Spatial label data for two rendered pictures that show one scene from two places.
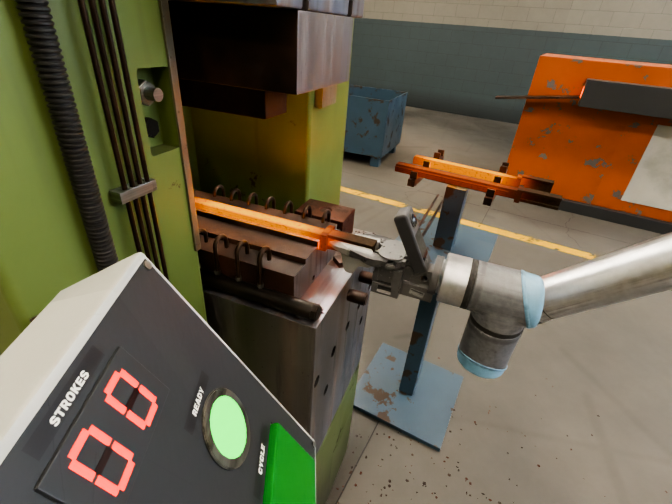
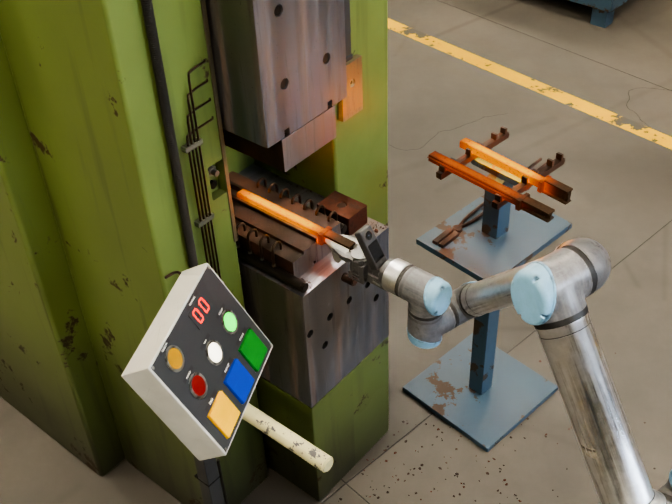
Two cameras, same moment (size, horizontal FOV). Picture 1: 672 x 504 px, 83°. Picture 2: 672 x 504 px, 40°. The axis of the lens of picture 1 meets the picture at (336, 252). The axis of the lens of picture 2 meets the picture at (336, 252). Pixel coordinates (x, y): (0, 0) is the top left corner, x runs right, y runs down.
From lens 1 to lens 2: 1.81 m
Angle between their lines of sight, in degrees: 20
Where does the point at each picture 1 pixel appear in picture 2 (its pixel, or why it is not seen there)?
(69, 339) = (191, 288)
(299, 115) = not seen: hidden behind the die
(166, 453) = (211, 320)
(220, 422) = (227, 319)
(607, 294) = (490, 300)
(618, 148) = not seen: outside the picture
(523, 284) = (425, 286)
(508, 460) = (563, 475)
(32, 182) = (169, 225)
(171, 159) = (222, 198)
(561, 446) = not seen: hidden behind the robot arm
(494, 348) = (417, 326)
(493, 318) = (412, 306)
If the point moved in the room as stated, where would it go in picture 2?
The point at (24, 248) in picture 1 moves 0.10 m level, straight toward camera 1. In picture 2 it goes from (165, 249) to (177, 273)
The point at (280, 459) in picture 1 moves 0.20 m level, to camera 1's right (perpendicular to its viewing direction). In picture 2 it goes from (248, 339) to (328, 359)
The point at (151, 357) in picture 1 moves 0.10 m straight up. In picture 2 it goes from (208, 295) to (202, 262)
